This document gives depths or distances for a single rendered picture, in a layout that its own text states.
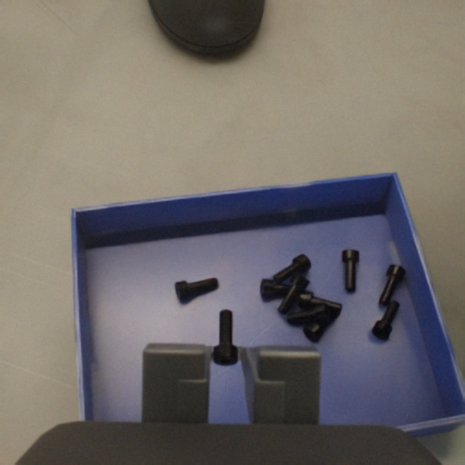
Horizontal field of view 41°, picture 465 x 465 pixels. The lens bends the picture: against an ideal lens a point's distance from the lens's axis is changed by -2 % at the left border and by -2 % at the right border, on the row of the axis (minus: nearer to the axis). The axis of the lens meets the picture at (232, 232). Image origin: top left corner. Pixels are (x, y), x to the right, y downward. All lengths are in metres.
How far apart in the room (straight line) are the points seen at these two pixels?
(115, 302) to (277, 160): 0.09
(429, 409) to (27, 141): 0.20
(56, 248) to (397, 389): 0.14
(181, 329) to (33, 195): 0.09
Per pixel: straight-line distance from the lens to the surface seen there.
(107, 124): 0.29
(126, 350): 0.24
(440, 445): 0.24
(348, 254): 0.25
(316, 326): 0.23
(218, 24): 0.30
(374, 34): 0.34
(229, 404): 0.23
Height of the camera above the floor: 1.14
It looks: 62 degrees down
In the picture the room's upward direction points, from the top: 4 degrees clockwise
